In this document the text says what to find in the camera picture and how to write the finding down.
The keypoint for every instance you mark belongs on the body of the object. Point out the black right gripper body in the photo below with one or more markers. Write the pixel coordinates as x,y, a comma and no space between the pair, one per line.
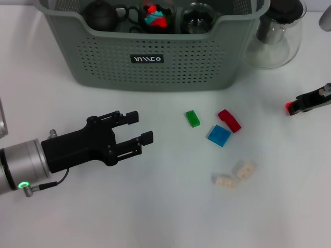
318,99

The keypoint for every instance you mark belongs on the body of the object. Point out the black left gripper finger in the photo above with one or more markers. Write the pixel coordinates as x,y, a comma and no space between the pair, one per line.
144,138
129,117

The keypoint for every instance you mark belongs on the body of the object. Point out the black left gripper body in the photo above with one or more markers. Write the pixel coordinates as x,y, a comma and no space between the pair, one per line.
77,147

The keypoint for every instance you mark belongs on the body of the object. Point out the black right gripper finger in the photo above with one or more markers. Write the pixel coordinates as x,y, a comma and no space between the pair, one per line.
294,108

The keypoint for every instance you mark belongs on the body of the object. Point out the small red toy brick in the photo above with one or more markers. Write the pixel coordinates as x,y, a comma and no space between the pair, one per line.
152,9
287,106

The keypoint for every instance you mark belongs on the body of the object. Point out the dark red curved toy brick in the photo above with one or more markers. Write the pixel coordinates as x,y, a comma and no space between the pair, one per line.
228,121

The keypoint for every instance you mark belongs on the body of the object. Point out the blue square toy plate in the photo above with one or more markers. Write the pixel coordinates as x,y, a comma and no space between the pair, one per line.
219,135

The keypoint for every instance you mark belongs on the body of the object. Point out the glass teacup with black base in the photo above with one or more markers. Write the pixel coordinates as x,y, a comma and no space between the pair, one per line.
197,20
170,15
134,29

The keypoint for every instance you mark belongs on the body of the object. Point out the cream toy brick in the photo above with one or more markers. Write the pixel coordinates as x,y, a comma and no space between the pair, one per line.
244,170
225,182

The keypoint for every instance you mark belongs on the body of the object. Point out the teal square toy plate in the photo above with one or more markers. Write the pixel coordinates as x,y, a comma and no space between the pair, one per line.
150,19

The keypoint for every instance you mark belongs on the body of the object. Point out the red sloped toy brick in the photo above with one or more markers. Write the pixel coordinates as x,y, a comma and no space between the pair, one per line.
162,22

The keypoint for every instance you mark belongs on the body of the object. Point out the grey-green perforated storage bin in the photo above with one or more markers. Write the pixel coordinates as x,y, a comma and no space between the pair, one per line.
181,64

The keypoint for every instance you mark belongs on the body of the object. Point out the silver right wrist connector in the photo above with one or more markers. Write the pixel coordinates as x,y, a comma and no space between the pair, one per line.
325,91

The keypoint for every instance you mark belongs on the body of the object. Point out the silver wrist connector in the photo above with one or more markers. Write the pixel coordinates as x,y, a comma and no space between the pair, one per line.
325,91
53,133

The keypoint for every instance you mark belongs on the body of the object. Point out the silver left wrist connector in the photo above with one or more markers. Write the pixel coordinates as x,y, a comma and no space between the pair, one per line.
53,133

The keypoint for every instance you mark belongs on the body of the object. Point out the green rectangular toy brick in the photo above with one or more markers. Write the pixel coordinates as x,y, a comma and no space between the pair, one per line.
193,118

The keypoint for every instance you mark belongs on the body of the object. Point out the glass carafe with black lid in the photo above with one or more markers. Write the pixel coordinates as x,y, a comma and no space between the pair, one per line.
274,46

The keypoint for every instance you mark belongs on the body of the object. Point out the dark clay teapot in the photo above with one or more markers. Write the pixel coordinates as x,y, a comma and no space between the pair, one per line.
99,16

